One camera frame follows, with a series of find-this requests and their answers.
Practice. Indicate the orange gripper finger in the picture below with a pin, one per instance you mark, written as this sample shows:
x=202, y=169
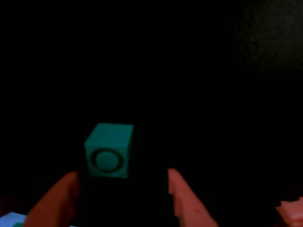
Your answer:
x=189, y=205
x=56, y=201

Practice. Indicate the white numbered paper grid sheet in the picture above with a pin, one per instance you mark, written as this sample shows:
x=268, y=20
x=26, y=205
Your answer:
x=9, y=218

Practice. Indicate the green cube with circle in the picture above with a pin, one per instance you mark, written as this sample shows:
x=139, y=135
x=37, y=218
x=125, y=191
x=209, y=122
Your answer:
x=107, y=151

